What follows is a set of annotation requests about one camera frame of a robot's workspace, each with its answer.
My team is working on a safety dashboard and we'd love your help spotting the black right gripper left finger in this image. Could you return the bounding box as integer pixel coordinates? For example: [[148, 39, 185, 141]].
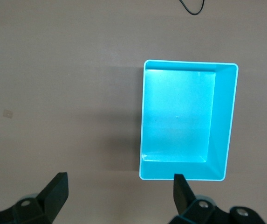
[[0, 172, 68, 224]]

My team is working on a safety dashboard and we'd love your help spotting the thin black looped cable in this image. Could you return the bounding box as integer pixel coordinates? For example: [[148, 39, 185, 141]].
[[178, 0, 205, 15]]

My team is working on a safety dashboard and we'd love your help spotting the blue plastic storage box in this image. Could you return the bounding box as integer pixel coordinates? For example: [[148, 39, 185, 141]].
[[138, 59, 239, 182]]

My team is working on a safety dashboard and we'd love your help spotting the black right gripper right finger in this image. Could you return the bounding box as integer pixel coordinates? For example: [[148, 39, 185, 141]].
[[170, 174, 264, 224]]

